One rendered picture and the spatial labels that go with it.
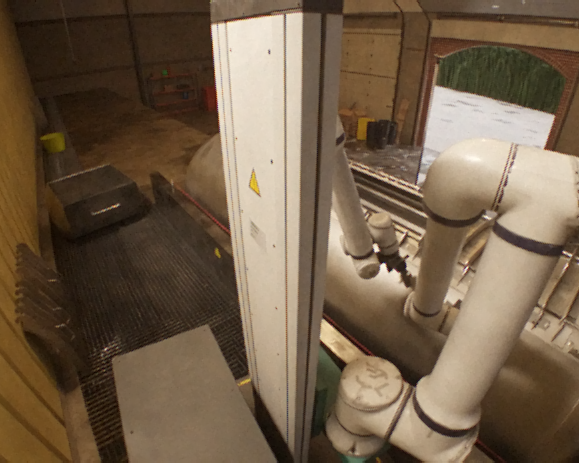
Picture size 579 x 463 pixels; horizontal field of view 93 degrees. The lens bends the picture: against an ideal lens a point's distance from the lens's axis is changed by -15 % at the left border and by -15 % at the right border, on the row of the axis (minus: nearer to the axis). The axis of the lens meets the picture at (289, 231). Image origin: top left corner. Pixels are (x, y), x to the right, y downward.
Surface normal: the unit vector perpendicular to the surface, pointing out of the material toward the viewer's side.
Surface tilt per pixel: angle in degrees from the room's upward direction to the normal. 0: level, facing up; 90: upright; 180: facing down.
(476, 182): 90
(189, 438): 0
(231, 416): 0
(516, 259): 80
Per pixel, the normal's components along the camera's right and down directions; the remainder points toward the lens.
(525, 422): -0.70, -0.10
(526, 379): -0.60, -0.29
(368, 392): -0.15, -0.82
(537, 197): -0.60, 0.31
